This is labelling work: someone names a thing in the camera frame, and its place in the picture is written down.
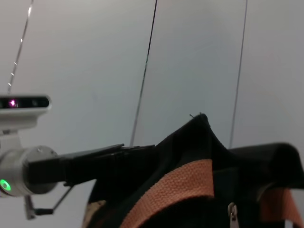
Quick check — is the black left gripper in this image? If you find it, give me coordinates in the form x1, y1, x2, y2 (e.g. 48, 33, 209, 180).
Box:
28, 143, 157, 188

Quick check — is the black bag with orange straps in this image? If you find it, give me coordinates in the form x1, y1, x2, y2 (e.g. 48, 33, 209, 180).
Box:
82, 112, 304, 228

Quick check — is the silver zipper pull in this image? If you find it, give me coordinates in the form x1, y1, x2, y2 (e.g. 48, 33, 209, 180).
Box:
228, 202, 238, 228

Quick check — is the left gripper connector cable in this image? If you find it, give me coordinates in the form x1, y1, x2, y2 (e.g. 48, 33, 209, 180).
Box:
23, 185, 74, 220

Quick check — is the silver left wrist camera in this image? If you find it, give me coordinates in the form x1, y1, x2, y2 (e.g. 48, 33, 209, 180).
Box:
0, 95, 52, 149

